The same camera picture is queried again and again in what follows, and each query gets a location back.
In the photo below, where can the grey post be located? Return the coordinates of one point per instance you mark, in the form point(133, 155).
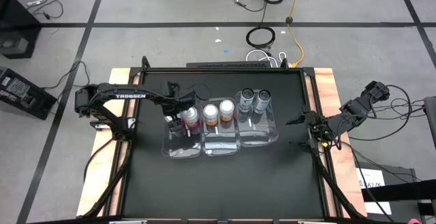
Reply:
point(431, 115)

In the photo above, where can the pink object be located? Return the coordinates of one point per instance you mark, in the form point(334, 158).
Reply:
point(415, 222)

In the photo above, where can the clear plastic bin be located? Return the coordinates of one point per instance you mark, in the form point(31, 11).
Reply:
point(180, 145)
point(219, 142)
point(257, 132)

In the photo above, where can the grey bottle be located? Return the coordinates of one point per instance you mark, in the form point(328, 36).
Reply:
point(246, 98)

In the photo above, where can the magenta bottle white cap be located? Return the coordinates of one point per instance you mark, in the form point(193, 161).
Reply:
point(191, 120)

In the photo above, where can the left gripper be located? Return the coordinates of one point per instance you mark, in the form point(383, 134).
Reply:
point(177, 115)

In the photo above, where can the silver edge bracket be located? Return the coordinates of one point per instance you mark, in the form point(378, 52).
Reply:
point(127, 222)
point(311, 222)

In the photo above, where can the black floor box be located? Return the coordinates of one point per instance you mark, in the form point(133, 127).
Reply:
point(398, 174)

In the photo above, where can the black power strip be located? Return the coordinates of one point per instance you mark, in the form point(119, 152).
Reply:
point(225, 64)

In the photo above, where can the black cabinet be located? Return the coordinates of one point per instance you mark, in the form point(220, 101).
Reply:
point(17, 30)

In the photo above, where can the orange and white soda can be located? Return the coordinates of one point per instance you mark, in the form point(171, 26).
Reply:
point(210, 113)
point(227, 108)

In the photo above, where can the plywood table board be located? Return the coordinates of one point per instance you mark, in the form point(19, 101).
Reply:
point(323, 81)

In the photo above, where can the black computer box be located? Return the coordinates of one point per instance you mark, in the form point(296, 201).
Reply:
point(17, 88)

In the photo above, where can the silver base bracket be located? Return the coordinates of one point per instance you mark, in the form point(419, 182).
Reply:
point(96, 126)

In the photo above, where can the white paper sheet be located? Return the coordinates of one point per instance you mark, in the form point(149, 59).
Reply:
point(371, 178)

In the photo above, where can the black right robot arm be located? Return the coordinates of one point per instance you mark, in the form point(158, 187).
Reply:
point(357, 110)

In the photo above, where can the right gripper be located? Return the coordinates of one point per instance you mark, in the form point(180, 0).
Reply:
point(318, 128)

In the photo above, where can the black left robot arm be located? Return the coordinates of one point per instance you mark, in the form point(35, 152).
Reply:
point(129, 96)

